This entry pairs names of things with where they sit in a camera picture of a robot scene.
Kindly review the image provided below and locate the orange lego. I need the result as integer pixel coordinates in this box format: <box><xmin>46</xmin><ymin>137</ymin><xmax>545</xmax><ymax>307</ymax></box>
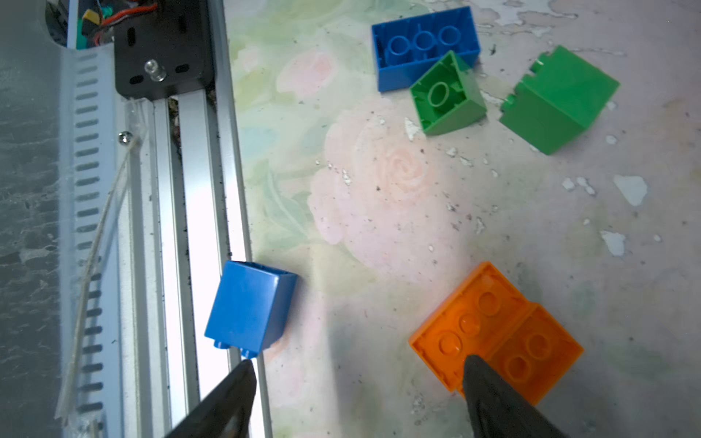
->
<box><xmin>487</xmin><ymin>303</ymin><xmax>584</xmax><ymax>405</ymax></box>
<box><xmin>409</xmin><ymin>262</ymin><xmax>533</xmax><ymax>392</ymax></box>

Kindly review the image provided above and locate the blue lego long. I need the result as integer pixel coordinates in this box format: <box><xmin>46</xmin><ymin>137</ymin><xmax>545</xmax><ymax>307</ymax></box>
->
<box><xmin>371</xmin><ymin>7</ymin><xmax>481</xmax><ymax>93</ymax></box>

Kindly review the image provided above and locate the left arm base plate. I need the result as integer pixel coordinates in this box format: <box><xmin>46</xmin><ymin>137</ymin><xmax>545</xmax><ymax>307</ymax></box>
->
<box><xmin>112</xmin><ymin>1</ymin><xmax>215</xmax><ymax>100</ymax></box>

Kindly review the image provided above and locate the blue lego bottom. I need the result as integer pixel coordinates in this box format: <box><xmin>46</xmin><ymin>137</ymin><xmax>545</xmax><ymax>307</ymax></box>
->
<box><xmin>204</xmin><ymin>261</ymin><xmax>299</xmax><ymax>360</ymax></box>

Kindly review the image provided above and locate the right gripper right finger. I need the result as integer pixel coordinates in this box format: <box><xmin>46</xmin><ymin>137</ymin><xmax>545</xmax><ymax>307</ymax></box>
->
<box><xmin>463</xmin><ymin>355</ymin><xmax>566</xmax><ymax>438</ymax></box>

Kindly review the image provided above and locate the green lego small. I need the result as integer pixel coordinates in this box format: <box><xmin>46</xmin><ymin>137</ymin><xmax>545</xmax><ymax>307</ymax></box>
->
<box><xmin>410</xmin><ymin>50</ymin><xmax>487</xmax><ymax>136</ymax></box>

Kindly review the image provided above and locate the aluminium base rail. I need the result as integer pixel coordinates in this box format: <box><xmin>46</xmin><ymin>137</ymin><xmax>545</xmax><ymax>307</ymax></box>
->
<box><xmin>57</xmin><ymin>1</ymin><xmax>250</xmax><ymax>437</ymax></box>

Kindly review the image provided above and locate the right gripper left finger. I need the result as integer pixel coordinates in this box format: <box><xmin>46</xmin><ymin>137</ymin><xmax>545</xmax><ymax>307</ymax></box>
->
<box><xmin>166</xmin><ymin>360</ymin><xmax>257</xmax><ymax>438</ymax></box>

